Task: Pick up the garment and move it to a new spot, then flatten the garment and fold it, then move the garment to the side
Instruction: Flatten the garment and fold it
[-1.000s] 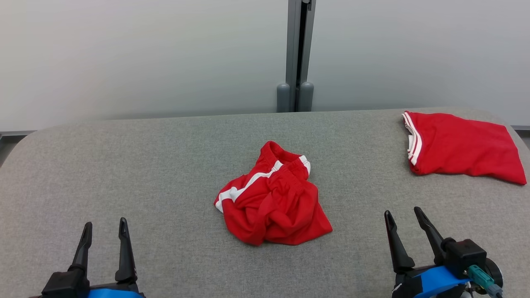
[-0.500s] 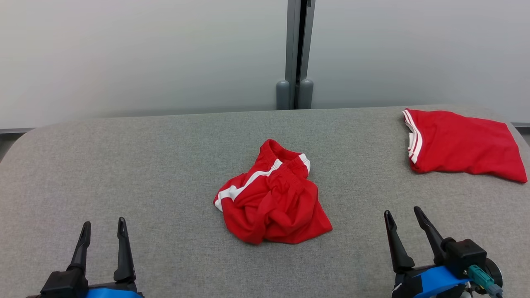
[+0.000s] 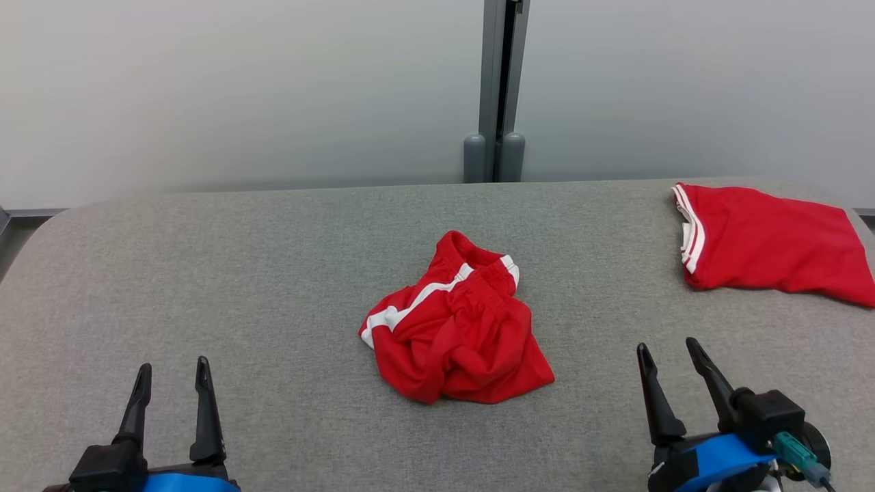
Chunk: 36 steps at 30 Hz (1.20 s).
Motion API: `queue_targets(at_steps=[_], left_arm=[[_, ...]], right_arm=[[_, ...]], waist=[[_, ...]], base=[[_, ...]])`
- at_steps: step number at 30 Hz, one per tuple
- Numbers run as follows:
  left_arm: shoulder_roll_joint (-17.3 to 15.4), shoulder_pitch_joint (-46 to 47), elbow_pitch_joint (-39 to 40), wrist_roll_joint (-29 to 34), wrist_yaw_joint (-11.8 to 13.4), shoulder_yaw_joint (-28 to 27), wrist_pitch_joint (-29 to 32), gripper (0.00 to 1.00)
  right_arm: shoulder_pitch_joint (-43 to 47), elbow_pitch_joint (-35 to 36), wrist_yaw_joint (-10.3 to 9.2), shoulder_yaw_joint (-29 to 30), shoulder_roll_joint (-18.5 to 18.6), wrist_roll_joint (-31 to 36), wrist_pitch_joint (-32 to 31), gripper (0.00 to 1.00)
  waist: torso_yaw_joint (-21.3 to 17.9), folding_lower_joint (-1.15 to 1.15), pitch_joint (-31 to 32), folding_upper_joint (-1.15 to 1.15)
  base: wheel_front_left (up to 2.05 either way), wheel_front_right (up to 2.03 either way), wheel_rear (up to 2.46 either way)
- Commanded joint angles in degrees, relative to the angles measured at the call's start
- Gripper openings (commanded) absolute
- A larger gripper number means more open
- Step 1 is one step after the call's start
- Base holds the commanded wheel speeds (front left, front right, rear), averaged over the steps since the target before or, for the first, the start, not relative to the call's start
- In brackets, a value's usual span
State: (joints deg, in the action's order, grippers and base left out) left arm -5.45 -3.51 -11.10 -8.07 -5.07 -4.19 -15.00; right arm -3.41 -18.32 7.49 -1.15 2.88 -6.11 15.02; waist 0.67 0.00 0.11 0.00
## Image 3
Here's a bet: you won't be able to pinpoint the red shorts white stripe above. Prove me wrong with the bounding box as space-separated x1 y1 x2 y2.
359 230 556 405

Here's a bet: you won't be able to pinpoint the teal right camera connector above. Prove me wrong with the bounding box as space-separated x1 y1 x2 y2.
772 430 831 487

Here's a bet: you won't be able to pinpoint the red jersey white sleeves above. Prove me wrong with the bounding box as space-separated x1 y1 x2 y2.
671 182 875 308

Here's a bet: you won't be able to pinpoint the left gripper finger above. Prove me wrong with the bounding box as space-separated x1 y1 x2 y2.
113 363 152 450
189 356 227 465

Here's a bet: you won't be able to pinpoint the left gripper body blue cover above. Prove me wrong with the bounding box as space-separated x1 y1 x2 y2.
144 462 240 492

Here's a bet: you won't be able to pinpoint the grey partition post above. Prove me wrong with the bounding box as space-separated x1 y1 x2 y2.
477 0 530 183

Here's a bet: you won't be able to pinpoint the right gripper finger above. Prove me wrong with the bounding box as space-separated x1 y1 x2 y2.
637 342 686 448
686 337 742 433

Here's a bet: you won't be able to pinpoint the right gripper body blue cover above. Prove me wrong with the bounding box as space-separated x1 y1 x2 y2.
647 433 778 492

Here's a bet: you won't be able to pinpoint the grey rounded post foot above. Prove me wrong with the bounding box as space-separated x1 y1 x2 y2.
498 131 526 182
463 133 487 184

